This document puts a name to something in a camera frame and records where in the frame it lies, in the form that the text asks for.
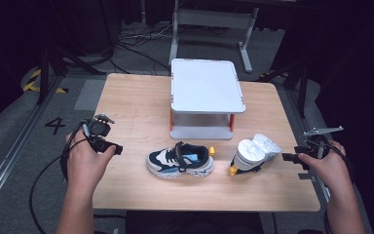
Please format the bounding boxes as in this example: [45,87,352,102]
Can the black floor cables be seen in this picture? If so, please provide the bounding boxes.
[114,24,176,76]

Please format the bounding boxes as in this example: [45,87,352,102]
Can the yellow and black floor tape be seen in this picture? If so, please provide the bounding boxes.
[21,67,69,95]

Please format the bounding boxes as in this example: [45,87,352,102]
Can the grey metal desk frame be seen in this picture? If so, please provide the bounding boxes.
[168,0,261,74]

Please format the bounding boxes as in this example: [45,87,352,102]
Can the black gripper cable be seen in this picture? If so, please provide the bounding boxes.
[28,120,94,234]
[306,138,349,164]

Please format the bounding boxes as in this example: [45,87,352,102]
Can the black metal stand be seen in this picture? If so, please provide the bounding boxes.
[258,58,310,119]
[36,44,104,106]

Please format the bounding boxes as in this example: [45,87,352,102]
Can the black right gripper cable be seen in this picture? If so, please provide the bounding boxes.
[306,138,349,164]

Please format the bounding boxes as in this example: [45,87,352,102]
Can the person's left hand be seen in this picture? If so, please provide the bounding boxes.
[64,130,117,197]

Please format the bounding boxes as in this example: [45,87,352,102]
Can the person's right hand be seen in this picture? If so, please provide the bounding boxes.
[297,139,354,197]

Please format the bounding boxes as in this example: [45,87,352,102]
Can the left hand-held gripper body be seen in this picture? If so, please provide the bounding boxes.
[83,113,116,154]

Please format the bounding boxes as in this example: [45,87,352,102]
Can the white two-tier shoe rack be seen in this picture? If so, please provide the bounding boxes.
[168,58,247,141]

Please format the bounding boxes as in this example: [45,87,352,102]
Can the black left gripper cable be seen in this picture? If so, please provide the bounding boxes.
[28,120,94,234]

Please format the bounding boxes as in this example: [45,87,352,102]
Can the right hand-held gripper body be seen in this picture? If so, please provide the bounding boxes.
[293,125,345,161]

